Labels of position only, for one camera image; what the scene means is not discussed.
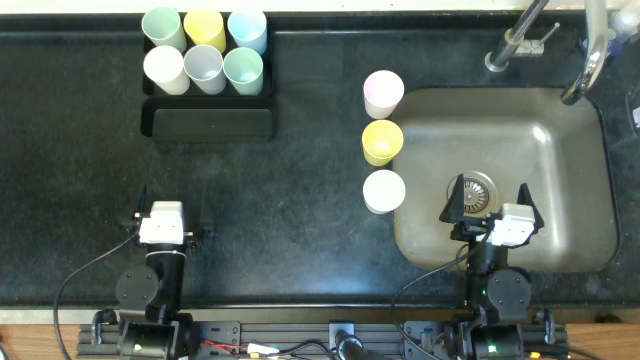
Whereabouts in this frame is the clear plastic container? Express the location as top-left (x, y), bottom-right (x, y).
top-left (624, 83), bottom-right (640, 139)

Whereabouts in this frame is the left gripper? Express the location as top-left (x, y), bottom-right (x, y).
top-left (118, 183), bottom-right (217, 250)

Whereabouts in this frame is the mounting rail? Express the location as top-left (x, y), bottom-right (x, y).
top-left (76, 319), bottom-right (572, 360)

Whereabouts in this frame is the blue soap bottle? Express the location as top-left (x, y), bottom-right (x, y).
top-left (579, 0), bottom-right (640, 58)

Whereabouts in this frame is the grey cup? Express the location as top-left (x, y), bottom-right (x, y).
top-left (182, 43), bottom-right (228, 96)

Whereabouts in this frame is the white cup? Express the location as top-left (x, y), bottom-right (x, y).
top-left (361, 168), bottom-right (407, 216)
top-left (142, 44), bottom-right (192, 96)

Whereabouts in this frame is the steel tap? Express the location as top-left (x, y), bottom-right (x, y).
top-left (483, 0), bottom-right (612, 107)

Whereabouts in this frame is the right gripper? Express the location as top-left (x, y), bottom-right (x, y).
top-left (438, 172), bottom-right (546, 245)

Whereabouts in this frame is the blue cup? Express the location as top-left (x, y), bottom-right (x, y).
top-left (226, 8), bottom-right (269, 56)

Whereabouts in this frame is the yellow cup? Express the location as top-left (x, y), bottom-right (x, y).
top-left (360, 118), bottom-right (405, 168)
top-left (182, 6), bottom-right (228, 55)

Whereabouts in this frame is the steel sink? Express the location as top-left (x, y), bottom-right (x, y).
top-left (390, 86), bottom-right (622, 274)

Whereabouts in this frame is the black cable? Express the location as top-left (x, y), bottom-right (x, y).
top-left (52, 232), bottom-right (139, 360)
top-left (389, 222), bottom-right (496, 360)

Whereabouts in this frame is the black tray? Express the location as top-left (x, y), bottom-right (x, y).
top-left (140, 12), bottom-right (275, 143)

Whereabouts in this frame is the green cup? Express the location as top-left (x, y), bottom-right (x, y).
top-left (140, 6), bottom-right (188, 53)
top-left (222, 46), bottom-right (265, 97)

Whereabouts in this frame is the pale pink cup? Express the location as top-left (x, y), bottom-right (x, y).
top-left (362, 69), bottom-right (406, 121)

